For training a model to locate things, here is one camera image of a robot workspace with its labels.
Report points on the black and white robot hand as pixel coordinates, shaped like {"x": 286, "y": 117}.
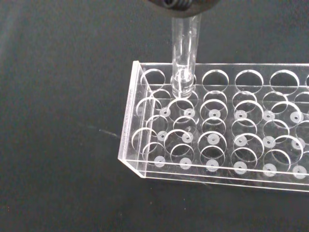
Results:
{"x": 183, "y": 8}

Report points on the clear acrylic test tube rack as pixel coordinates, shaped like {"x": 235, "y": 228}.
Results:
{"x": 217, "y": 125}

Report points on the black bench cloth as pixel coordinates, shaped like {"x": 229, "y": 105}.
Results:
{"x": 60, "y": 120}

